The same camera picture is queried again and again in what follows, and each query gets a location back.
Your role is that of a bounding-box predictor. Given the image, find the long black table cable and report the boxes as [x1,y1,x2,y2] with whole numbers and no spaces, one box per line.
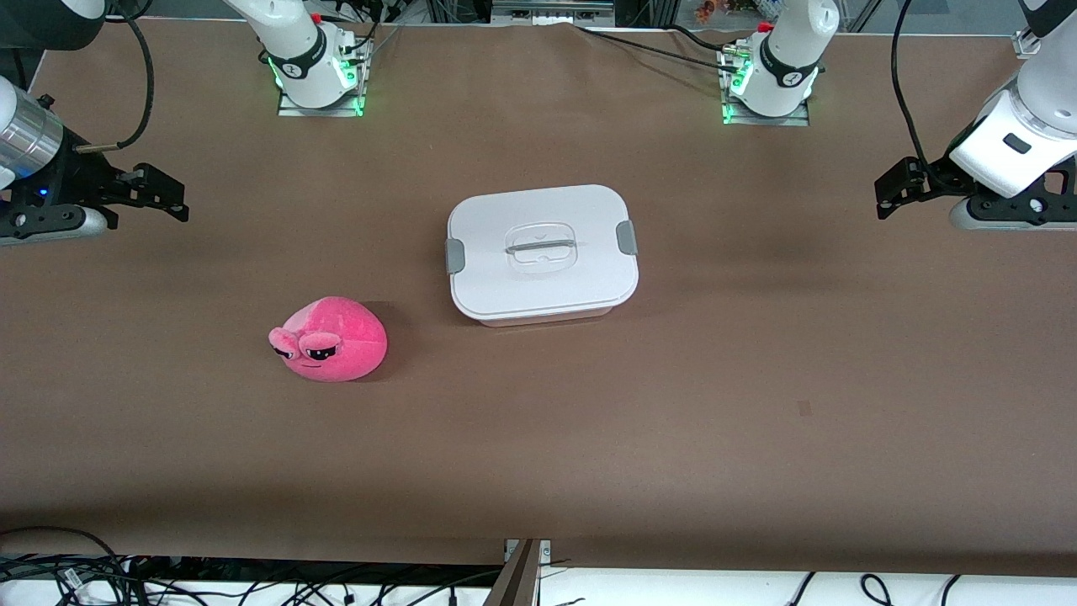
[575,24,735,70]

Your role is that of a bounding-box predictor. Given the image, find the brown wooden post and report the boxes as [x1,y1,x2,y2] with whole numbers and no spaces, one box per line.
[484,539,541,606]

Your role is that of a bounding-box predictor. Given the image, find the colourful background toys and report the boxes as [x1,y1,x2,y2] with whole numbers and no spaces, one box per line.
[694,0,788,23]

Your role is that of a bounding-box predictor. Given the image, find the brown table cover sheet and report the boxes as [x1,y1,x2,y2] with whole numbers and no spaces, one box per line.
[0,21,1077,582]

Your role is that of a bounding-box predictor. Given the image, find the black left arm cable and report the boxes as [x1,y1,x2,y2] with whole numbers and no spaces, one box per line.
[890,0,931,169]

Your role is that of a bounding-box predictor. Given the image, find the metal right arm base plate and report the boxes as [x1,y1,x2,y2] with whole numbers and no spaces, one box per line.
[278,38,371,118]

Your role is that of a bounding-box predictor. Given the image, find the short black table cable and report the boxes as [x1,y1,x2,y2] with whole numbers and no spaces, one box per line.
[665,24,745,53]

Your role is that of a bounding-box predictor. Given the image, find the pink plastic storage box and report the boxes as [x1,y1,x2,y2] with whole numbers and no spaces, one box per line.
[459,303,617,328]

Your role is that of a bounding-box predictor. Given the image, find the white container lid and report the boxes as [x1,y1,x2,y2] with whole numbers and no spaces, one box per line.
[446,183,639,319]

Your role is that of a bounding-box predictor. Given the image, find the looped black floor cable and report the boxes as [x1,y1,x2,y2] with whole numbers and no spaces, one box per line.
[0,526,131,606]

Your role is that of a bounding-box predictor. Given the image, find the aluminium frame rail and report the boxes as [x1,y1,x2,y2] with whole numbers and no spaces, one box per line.
[491,0,617,26]

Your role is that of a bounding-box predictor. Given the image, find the pink plush toy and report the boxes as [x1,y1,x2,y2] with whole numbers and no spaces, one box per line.
[269,296,389,384]

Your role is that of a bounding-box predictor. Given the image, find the metal table edge bracket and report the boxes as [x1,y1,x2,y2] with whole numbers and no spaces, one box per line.
[505,539,553,606]

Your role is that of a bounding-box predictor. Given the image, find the tangled black floor cables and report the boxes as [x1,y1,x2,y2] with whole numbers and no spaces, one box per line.
[126,562,506,606]

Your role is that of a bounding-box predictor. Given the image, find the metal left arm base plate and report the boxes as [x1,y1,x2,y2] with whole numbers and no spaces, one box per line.
[720,46,811,127]

